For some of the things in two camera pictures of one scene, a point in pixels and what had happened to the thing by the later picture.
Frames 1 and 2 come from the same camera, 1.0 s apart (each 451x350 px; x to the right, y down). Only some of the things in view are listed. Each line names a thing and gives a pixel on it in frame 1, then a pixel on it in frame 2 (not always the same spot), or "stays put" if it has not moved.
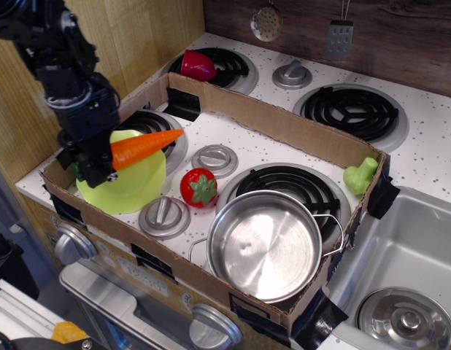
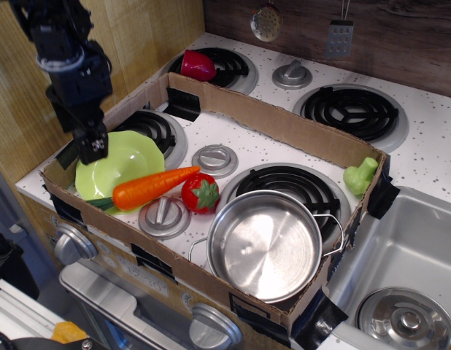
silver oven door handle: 117,304 stays put
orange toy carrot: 132,152 → 142,191
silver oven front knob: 211,328 stays put
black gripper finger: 97,168 → 92,143
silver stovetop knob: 293,76 stays put
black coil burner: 363,111 stays put
